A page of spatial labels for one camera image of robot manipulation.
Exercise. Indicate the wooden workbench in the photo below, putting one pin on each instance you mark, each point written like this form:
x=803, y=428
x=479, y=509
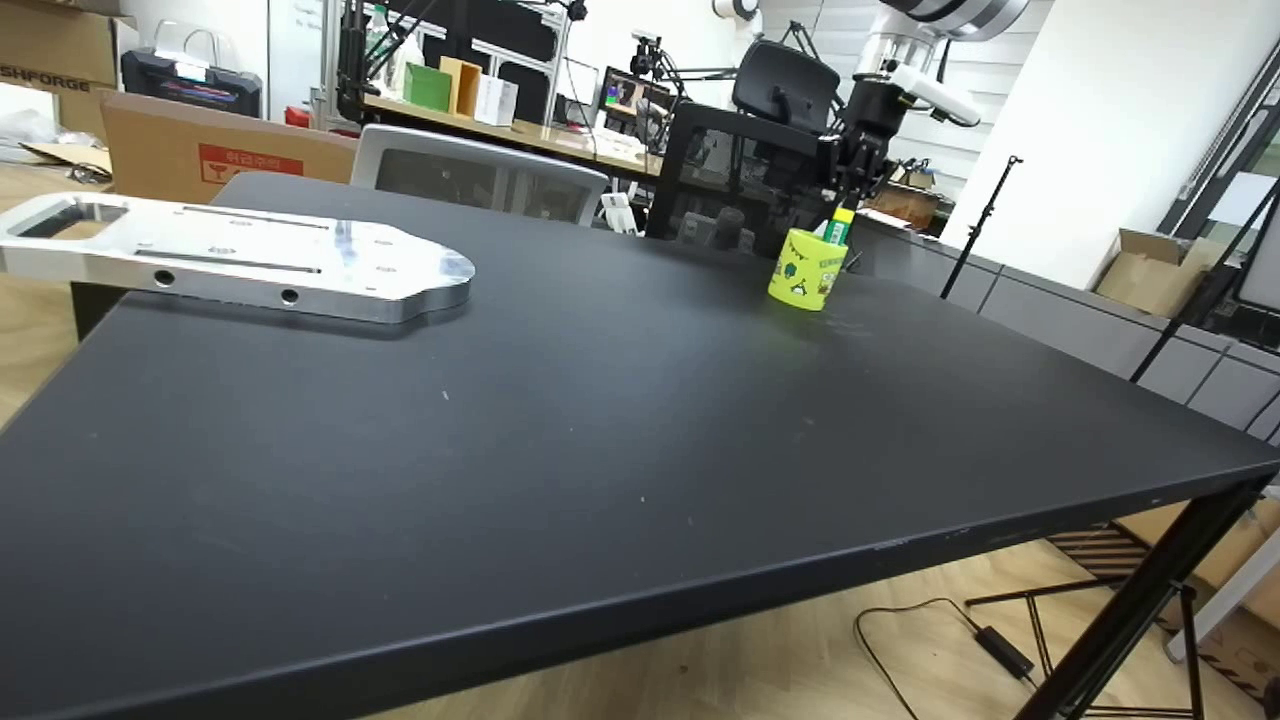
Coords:
x=532, y=133

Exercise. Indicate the brown box with plant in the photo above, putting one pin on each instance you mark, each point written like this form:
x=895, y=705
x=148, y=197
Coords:
x=915, y=202

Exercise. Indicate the cardboard box red label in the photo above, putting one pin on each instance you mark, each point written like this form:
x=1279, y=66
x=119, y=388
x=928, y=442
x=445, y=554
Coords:
x=160, y=147

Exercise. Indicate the green box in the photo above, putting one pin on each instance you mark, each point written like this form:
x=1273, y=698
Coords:
x=426, y=84

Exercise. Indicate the grey mesh office chair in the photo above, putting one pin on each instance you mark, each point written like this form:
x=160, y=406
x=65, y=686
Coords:
x=466, y=171

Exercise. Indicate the black mesh office chair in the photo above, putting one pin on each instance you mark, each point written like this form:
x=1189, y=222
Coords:
x=735, y=167

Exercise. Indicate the black tripod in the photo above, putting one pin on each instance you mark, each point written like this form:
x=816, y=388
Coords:
x=1205, y=272

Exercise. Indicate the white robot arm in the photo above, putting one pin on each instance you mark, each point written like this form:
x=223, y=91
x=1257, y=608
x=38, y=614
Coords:
x=940, y=97

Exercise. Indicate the grey low cabinet row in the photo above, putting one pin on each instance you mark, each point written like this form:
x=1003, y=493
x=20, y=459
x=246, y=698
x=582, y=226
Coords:
x=1066, y=320

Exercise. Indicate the black table leg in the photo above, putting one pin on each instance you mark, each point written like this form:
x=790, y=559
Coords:
x=1134, y=600

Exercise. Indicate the thin black stand pole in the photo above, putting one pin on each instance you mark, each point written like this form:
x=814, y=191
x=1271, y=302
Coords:
x=982, y=226

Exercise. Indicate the orange open box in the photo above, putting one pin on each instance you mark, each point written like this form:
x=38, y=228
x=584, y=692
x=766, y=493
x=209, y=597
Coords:
x=460, y=84

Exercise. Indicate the silver metal mounting plate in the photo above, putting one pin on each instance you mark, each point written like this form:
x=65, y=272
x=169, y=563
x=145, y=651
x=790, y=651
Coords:
x=266, y=252

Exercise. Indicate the green glue stick yellow cap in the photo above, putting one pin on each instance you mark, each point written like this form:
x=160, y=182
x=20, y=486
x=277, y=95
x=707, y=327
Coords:
x=837, y=226

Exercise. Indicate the open cardboard box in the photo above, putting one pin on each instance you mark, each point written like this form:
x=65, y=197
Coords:
x=1147, y=272

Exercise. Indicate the yellow-green face mug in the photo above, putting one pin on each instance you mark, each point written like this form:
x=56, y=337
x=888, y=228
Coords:
x=804, y=276

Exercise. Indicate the white box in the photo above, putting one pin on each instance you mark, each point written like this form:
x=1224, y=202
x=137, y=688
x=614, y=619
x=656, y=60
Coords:
x=499, y=103

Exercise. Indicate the plain cardboard box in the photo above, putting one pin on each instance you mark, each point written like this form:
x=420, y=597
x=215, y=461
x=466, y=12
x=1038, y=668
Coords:
x=53, y=42

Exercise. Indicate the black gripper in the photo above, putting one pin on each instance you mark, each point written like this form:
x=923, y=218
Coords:
x=872, y=117

